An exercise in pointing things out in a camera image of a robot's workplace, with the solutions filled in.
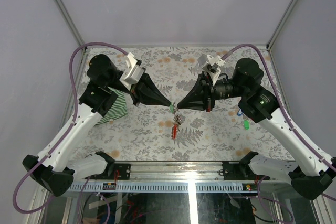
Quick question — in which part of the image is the grey red key ring holder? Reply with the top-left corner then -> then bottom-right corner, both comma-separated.
171,110 -> 182,140

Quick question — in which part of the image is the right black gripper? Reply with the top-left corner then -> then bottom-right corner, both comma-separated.
177,70 -> 247,112

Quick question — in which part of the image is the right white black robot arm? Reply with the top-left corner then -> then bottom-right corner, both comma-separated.
177,55 -> 335,200

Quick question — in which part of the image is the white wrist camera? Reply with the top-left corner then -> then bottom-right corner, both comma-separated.
120,52 -> 145,91
197,54 -> 226,85

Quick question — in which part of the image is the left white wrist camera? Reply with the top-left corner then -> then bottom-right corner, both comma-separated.
120,52 -> 145,91

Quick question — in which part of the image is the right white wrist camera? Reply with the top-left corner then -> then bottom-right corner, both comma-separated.
197,54 -> 226,85

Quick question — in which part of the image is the green key tag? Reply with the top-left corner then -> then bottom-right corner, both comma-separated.
243,120 -> 249,130
170,103 -> 175,114

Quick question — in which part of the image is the aluminium front rail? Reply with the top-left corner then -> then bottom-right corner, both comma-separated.
39,159 -> 321,193

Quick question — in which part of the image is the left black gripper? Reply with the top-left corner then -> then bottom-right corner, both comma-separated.
106,67 -> 172,106

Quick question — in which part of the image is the green striped cloth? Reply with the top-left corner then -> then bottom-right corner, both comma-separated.
96,88 -> 128,126

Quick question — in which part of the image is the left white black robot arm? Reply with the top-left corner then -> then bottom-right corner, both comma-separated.
23,53 -> 171,197

